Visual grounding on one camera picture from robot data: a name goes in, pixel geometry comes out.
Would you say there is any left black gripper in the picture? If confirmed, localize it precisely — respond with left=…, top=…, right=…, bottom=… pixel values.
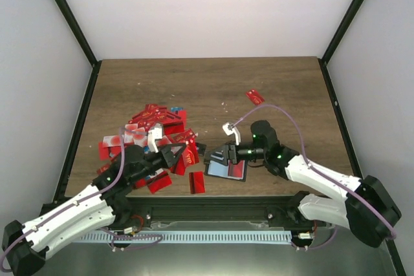
left=130, top=144, right=188, bottom=185

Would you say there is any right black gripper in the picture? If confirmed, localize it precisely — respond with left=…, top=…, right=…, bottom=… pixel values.
left=206, top=141, right=267, bottom=166

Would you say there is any black leather card holder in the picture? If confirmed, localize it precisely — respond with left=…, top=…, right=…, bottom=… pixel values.
left=204, top=160, right=247, bottom=182

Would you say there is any red VIP card carried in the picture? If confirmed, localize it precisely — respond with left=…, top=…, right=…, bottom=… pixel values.
left=182, top=140, right=199, bottom=167

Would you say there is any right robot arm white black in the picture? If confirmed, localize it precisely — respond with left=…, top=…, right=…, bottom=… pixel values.
left=204, top=120, right=402, bottom=248

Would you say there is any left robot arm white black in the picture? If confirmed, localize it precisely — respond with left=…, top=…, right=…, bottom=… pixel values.
left=1, top=143, right=186, bottom=275

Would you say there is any black VIP card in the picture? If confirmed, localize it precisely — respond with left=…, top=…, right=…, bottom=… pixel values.
left=196, top=142, right=207, bottom=156

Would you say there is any red VIP card centre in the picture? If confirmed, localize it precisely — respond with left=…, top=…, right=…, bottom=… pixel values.
left=171, top=129, right=198, bottom=143

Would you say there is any red card black stripe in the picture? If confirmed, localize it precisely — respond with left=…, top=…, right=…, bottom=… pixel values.
left=189, top=171, right=205, bottom=195

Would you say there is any white red circle card upper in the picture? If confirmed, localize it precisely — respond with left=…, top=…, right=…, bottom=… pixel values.
left=132, top=127, right=147, bottom=147

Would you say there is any white red circle card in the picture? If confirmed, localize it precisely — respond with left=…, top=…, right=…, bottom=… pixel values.
left=102, top=135, right=123, bottom=148
left=132, top=127, right=147, bottom=147

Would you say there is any blue card top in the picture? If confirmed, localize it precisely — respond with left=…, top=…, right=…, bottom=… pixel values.
left=170, top=107, right=184, bottom=112

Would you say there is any red VIP card top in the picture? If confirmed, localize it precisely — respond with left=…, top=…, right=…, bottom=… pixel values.
left=129, top=108, right=161, bottom=124

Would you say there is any white red circle card left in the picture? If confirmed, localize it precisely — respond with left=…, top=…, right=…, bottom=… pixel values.
left=102, top=135, right=123, bottom=148

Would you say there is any lone red VIP card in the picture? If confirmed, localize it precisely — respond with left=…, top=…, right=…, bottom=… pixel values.
left=245, top=89, right=265, bottom=106

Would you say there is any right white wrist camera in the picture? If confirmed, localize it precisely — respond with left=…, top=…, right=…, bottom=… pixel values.
left=222, top=122, right=241, bottom=145

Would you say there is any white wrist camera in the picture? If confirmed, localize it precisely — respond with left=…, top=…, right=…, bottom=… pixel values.
left=222, top=122, right=241, bottom=145
left=147, top=123, right=164, bottom=153

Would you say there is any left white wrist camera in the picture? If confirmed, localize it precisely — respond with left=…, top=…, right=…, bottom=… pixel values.
left=147, top=123, right=164, bottom=153

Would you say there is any black aluminium frame rail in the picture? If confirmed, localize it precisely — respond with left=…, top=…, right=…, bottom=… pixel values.
left=40, top=193, right=384, bottom=225

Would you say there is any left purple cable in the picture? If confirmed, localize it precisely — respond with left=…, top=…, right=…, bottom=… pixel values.
left=0, top=127, right=163, bottom=272

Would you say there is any light blue slotted cable duct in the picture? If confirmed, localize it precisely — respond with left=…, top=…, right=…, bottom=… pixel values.
left=75, top=231, right=292, bottom=245

